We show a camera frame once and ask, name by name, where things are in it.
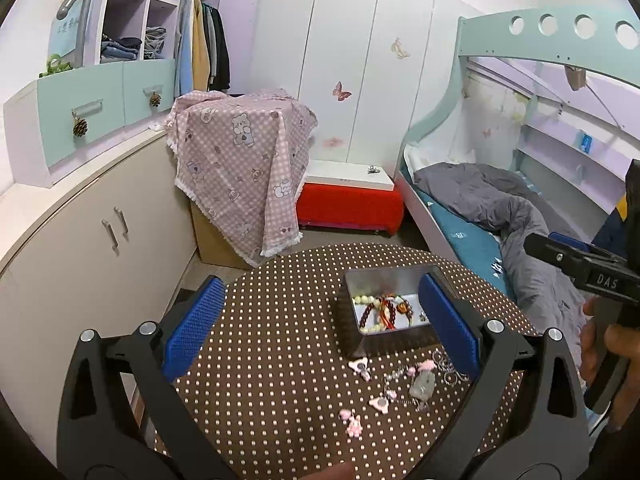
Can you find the folded grey clothes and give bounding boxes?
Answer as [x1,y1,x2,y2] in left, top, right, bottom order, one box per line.
[144,26,167,58]

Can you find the hanging light blue garment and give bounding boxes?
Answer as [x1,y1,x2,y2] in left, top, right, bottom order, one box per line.
[175,0,196,97]

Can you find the pale jade pendant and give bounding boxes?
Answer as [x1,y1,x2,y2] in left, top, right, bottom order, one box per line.
[409,372,435,412]

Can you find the silver chain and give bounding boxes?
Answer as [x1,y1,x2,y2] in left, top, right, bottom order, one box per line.
[432,350,471,386]

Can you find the brown dotted tablecloth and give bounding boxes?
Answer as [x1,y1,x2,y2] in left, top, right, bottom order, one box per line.
[150,243,543,480]

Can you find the cream bead bracelet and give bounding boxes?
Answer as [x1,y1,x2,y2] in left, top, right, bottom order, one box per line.
[352,296,398,335]

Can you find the folded blue clothes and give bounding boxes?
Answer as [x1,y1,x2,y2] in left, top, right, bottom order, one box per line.
[100,35,142,63]

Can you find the pink checked bear cloth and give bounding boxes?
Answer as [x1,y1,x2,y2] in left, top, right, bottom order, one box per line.
[166,87,319,268]

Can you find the teal drawer unit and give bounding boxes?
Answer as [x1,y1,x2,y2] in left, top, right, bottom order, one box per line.
[4,57,178,188]

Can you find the red cord bracelet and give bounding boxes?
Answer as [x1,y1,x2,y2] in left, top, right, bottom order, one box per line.
[377,294,402,329]

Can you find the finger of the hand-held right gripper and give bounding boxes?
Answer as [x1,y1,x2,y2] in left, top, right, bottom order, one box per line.
[523,232,586,281]
[548,231,596,253]

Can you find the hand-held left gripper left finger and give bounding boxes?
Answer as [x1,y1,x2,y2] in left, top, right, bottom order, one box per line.
[56,275,236,480]

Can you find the metal tin box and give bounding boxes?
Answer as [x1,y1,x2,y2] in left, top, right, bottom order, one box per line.
[332,266,441,359]

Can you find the hanging dark garment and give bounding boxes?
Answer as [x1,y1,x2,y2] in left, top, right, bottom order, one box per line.
[204,4,231,91]

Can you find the red storage bench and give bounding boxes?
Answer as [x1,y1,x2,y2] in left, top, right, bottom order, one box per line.
[296,182,405,237]

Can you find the teal bed sheet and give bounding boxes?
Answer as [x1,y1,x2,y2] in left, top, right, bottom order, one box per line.
[417,187,516,301]

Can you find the white wardrobe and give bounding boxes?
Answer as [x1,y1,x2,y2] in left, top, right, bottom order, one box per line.
[247,0,488,166]

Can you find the pink bead chain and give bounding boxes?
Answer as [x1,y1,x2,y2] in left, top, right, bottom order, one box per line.
[382,366,418,401]

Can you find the cardboard box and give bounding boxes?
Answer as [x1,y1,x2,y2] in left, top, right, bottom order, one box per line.
[190,199,253,270]

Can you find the white low cabinet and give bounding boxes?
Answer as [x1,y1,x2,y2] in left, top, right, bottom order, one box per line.
[0,127,198,441]

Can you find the teal bunk bed frame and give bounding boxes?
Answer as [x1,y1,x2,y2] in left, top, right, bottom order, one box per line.
[395,6,640,311]

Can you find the grey duvet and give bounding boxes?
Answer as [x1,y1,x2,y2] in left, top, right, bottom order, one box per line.
[414,162,588,376]

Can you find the dark red bead bracelet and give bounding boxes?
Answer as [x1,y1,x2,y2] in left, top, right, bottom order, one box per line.
[361,300,383,329]

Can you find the white board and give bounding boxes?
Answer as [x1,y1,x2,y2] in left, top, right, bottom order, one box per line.
[304,160,398,192]

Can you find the white cubby shelf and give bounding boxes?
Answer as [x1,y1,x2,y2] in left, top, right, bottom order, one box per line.
[82,0,223,66]

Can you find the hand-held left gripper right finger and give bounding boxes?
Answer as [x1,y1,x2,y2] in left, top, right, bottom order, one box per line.
[410,272,591,480]

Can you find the pink bear charm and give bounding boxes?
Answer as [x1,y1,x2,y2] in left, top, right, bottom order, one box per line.
[339,408,364,439]

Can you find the person's right hand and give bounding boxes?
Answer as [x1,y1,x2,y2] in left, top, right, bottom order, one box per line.
[579,296,640,396]

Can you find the hanging yellow garment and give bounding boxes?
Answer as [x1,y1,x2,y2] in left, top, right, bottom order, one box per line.
[191,0,211,92]

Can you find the white pillow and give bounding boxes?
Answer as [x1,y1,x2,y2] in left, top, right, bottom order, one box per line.
[402,142,476,181]

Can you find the navy and yellow jacket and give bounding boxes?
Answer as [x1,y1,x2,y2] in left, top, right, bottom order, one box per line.
[592,195,632,251]

